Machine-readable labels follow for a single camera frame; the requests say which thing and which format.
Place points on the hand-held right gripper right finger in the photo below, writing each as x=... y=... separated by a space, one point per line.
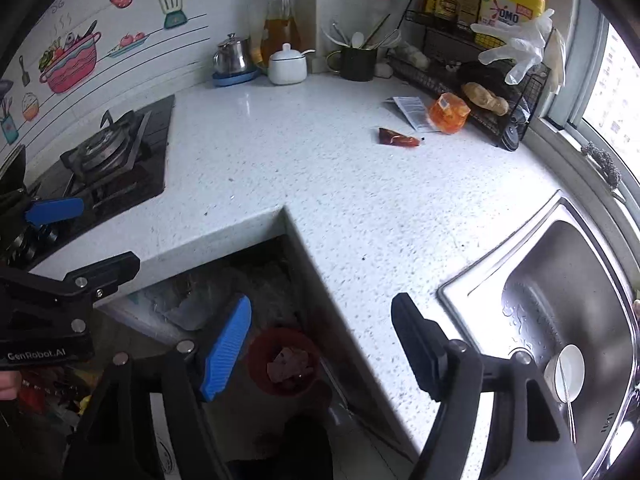
x=415 y=340

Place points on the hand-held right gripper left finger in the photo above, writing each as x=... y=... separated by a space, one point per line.
x=225 y=350

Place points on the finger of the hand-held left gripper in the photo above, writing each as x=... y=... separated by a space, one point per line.
x=55 y=210
x=110 y=267

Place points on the red trash bin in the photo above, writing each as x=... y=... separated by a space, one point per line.
x=285 y=360

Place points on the person's left hand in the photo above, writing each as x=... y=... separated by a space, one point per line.
x=7 y=385

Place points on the clear plastic bag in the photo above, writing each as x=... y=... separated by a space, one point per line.
x=200 y=295

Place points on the stove burner grate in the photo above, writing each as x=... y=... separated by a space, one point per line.
x=107 y=147

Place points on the black gas stove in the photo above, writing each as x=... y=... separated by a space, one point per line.
x=140 y=170

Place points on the white printed bag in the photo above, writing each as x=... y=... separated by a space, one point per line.
x=160 y=440

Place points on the stainless steel sink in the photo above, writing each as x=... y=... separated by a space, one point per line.
x=565 y=300

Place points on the metal chopsticks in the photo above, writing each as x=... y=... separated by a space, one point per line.
x=565 y=395

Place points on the red sauce packet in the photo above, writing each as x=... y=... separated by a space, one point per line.
x=397 y=137

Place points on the blue tray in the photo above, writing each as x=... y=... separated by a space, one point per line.
x=235 y=79

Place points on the black round disc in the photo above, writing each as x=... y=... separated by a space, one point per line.
x=511 y=135

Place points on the orange snack packet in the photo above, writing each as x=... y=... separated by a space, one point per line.
x=448 y=112

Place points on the printed paper leaflet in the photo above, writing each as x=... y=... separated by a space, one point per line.
x=412 y=110

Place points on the steel kettle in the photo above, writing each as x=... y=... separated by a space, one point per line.
x=231 y=57

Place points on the tan root vegetable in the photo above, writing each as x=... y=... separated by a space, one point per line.
x=485 y=97

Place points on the dried dark plant sprig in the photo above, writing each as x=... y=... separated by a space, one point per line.
x=602 y=162

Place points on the white sugar bowl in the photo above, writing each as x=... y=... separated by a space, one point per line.
x=286 y=65

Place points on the garlic bulb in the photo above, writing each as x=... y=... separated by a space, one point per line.
x=384 y=70
x=412 y=55

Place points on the black utensil cup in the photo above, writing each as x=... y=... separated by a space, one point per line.
x=357 y=62

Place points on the glass carafe with amber liquid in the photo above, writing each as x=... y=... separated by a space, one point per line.
x=281 y=25

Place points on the white plastic spoon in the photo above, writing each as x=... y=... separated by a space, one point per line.
x=357 y=39

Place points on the clear plastic glove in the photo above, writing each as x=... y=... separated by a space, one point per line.
x=520 y=47

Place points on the wooden chopsticks in cup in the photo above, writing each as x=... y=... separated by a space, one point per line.
x=377 y=30

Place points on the metal utensils in cup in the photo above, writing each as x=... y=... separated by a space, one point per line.
x=340 y=35

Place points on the white hanging bag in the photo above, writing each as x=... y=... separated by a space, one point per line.
x=557 y=60

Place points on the window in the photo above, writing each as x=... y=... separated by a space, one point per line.
x=607 y=85

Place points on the yellow detergent bottle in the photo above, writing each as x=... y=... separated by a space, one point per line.
x=510 y=5

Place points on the kitchen wall sticker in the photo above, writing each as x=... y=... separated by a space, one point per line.
x=70 y=67

